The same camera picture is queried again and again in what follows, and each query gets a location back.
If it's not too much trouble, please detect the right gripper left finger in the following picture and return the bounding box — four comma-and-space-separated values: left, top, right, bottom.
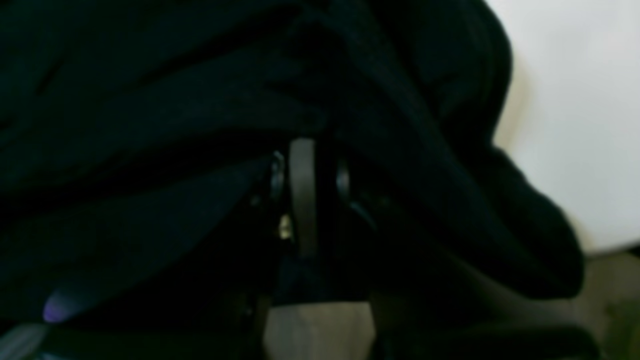
36, 152, 287, 360

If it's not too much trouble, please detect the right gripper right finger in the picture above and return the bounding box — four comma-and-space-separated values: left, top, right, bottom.
290, 139, 601, 360

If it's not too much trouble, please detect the black T-shirt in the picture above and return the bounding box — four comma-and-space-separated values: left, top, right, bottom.
1, 0, 585, 322

